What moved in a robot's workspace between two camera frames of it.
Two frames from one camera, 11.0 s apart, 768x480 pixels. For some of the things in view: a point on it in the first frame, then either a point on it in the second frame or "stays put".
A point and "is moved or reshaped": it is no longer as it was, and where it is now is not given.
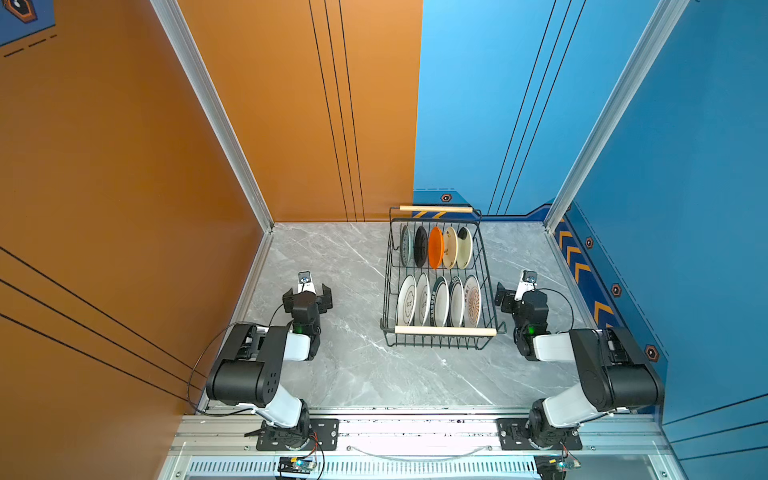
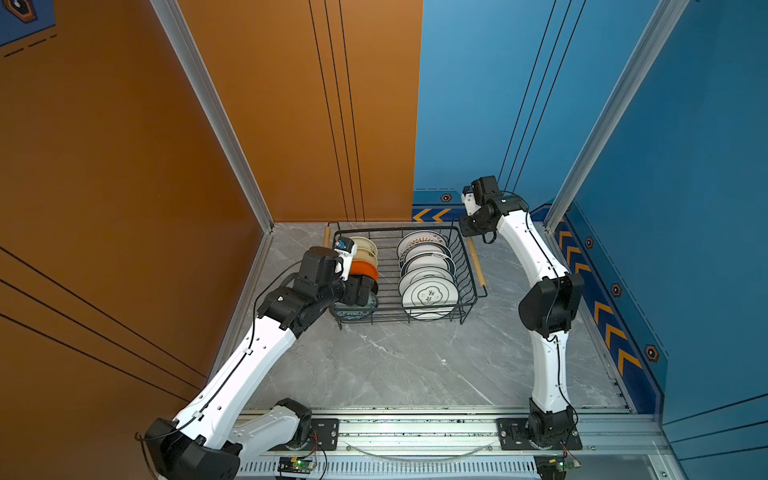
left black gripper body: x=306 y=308 → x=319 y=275
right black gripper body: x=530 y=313 → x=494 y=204
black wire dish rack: x=439 y=289 is moved or reshaped
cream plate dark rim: x=464 y=248 → x=364 y=243
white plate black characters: x=423 y=299 is moved or reshaped
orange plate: x=436 y=247 → x=362 y=268
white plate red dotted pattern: x=472 y=302 → x=420 y=237
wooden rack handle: x=445 y=331 → x=477 y=263
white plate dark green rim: x=439 y=303 → x=428 y=259
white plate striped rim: x=456 y=301 → x=423 y=247
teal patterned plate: x=405 y=245 → x=356 y=312
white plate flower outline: x=407 y=301 is moved or reshaped
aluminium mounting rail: x=617 y=444 stays put
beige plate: x=450 y=247 → x=362 y=254
